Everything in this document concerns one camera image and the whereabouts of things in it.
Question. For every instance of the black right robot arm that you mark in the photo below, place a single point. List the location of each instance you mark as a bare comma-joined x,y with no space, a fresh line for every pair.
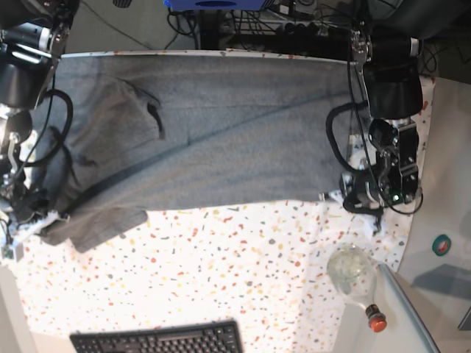
33,38

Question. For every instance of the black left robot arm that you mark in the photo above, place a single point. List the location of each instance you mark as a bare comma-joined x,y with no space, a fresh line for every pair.
382,59

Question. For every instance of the clear bottle red cap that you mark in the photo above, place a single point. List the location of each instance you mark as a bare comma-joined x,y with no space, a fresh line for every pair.
354,276

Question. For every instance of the wire rack shelf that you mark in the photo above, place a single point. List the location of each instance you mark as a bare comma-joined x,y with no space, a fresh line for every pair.
277,14

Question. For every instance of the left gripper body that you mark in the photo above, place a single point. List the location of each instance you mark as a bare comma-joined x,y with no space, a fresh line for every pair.
358,195

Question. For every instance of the grey t-shirt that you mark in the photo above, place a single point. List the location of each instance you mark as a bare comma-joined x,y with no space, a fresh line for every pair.
174,132

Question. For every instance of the green tape roll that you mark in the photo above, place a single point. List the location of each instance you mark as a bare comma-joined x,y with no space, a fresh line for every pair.
441,245

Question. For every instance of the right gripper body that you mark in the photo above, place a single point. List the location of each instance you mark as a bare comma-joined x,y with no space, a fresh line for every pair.
26,211

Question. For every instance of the blue box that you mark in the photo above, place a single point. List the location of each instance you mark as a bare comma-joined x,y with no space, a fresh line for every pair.
250,5

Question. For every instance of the black keyboard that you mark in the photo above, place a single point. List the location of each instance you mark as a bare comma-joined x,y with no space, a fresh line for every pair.
220,336

